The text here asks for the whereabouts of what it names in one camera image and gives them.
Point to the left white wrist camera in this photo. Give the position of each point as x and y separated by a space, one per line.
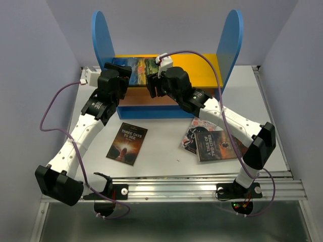
90 76

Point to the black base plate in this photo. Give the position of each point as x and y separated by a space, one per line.
233 191
106 209

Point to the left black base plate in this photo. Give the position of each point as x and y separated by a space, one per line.
106 209

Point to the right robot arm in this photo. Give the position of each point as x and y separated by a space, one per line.
259 139

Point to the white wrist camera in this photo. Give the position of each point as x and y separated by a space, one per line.
90 76
163 62

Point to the Little Women floral book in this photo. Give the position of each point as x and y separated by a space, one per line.
197 126

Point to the A Tale of Two Cities book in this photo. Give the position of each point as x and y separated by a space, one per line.
214 146

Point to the Three Days to See book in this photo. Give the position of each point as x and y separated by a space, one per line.
127 144

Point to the Animal Farm book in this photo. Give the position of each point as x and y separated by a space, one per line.
141 68

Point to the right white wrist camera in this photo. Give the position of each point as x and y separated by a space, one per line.
163 62

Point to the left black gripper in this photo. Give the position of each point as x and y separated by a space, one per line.
124 73

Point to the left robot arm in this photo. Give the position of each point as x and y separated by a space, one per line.
56 179

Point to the blue wooden bookshelf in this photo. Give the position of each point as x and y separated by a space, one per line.
209 74

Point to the aluminium mounting rail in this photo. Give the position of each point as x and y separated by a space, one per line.
204 189

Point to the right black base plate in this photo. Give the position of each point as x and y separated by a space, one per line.
233 191

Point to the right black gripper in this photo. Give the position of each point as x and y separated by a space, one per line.
152 81

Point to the brown Edmund Burke book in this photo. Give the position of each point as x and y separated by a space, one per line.
241 148

